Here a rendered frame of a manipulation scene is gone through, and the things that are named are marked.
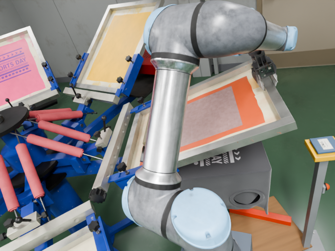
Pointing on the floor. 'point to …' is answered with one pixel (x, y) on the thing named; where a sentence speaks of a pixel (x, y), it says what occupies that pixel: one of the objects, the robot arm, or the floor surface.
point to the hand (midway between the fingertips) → (268, 85)
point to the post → (315, 198)
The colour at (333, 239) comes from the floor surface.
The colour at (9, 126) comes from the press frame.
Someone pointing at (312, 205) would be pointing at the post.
